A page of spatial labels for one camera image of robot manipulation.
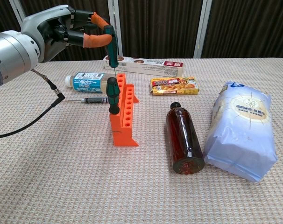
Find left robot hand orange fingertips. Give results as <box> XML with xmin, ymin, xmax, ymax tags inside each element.
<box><xmin>21</xmin><ymin>4</ymin><xmax>112</xmax><ymax>63</ymax></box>

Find black metal precision screwdriver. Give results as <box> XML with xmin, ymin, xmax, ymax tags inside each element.
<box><xmin>64</xmin><ymin>97</ymin><xmax>109</xmax><ymax>104</ymax></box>

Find orange screwdriver rack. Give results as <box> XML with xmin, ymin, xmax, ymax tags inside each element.
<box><xmin>109</xmin><ymin>73</ymin><xmax>140</xmax><ymax>148</ymax></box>

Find black ribbed partition panel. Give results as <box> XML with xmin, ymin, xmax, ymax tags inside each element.
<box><xmin>201</xmin><ymin>0</ymin><xmax>283</xmax><ymax>59</ymax></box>
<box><xmin>0</xmin><ymin>0</ymin><xmax>23</xmax><ymax>35</ymax></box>
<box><xmin>20</xmin><ymin>0</ymin><xmax>115</xmax><ymax>62</ymax></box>
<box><xmin>118</xmin><ymin>0</ymin><xmax>204</xmax><ymax>59</ymax></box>

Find plastic bottle blue label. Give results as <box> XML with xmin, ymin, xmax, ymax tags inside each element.
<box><xmin>65</xmin><ymin>72</ymin><xmax>119</xmax><ymax>94</ymax></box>

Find long white red box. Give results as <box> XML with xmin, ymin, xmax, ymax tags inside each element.
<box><xmin>103</xmin><ymin>55</ymin><xmax>185</xmax><ymax>77</ymax></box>

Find yellow curry box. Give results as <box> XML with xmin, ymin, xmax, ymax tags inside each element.
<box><xmin>149</xmin><ymin>76</ymin><xmax>199</xmax><ymax>96</ymax></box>

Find beige waffle tablecloth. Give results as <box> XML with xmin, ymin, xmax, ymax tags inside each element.
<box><xmin>0</xmin><ymin>57</ymin><xmax>283</xmax><ymax>224</ymax></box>

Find brown plastic bottle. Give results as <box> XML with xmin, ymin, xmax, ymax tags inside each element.
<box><xmin>165</xmin><ymin>102</ymin><xmax>205</xmax><ymax>175</ymax></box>

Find pale blue paper bag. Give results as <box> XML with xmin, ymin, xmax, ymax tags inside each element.
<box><xmin>204</xmin><ymin>81</ymin><xmax>279</xmax><ymax>182</ymax></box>

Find grey aluminium frame post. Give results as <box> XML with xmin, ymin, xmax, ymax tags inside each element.
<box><xmin>8</xmin><ymin>0</ymin><xmax>25</xmax><ymax>23</ymax></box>
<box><xmin>193</xmin><ymin>0</ymin><xmax>213</xmax><ymax>59</ymax></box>
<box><xmin>107</xmin><ymin>0</ymin><xmax>123</xmax><ymax>58</ymax></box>

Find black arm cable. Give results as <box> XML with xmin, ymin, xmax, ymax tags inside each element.
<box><xmin>0</xmin><ymin>69</ymin><xmax>66</xmax><ymax>140</ymax></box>

